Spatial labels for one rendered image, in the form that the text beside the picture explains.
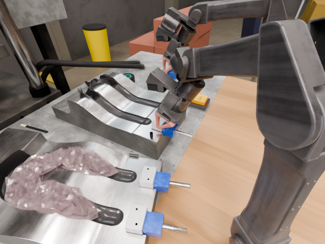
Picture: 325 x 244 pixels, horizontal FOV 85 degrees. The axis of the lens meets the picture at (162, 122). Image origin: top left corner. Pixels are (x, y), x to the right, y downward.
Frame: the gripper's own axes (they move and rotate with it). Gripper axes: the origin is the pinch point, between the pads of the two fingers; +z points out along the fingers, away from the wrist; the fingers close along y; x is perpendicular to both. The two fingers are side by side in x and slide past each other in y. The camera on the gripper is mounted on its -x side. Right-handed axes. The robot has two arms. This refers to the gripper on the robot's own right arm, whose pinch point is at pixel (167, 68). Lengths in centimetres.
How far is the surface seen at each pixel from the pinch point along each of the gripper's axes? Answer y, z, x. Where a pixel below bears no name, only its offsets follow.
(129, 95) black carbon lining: 17.8, 9.8, -5.0
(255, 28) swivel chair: -141, -2, 28
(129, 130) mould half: 35.4, 4.2, 6.0
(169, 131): 31.3, -2.7, 16.6
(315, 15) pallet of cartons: -432, -18, 122
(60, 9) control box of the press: -10, 18, -72
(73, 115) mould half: 36.2, 18.5, -16.5
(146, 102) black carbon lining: 18.3, 6.7, 2.8
